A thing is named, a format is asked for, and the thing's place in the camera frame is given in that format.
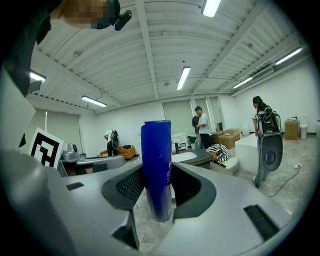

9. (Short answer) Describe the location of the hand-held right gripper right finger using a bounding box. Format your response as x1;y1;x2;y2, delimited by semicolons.
154;162;292;256

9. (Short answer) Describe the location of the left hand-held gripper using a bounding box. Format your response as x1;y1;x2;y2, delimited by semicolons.
28;126;126;177

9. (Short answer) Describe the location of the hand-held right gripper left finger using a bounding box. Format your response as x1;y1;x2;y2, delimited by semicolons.
61;162;146;251

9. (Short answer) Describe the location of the blue plastic bottle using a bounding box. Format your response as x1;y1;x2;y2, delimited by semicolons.
140;120;173;223

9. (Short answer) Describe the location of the orange sofa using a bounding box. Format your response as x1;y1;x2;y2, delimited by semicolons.
99;146;137;160

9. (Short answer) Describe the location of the black white striped cloth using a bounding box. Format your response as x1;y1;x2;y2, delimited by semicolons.
205;143;231;165

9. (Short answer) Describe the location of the long ceiling light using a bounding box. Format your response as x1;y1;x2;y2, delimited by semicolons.
232;76;254;90
175;66;192;91
29;71;47;84
201;0;222;19
274;47;304;66
80;95;108;108

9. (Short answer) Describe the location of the large cardboard box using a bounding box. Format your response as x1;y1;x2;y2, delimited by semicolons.
218;128;242;150

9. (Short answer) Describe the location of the small cardboard box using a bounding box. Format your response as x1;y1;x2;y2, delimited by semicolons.
212;130;224;145

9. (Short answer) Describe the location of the white drawer cabinet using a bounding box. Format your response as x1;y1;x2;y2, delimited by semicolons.
171;133;189;152

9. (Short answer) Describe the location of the tall cardboard box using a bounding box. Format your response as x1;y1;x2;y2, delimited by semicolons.
284;117;301;141

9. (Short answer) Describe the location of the tall white bin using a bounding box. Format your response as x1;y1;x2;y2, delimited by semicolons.
299;123;309;140

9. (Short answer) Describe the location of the person's black clothing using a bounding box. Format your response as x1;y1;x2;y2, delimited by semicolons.
3;0;63;97

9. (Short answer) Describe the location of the person's face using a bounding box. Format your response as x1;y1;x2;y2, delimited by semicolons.
49;0;121;30

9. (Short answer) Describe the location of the black floor cable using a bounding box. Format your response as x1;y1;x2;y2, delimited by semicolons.
269;165;302;198

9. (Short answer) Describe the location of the grey backpack recording rig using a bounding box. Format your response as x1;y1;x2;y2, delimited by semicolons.
257;107;285;173

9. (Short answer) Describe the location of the black head-mounted camera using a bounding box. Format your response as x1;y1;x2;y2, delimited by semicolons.
114;9;133;32

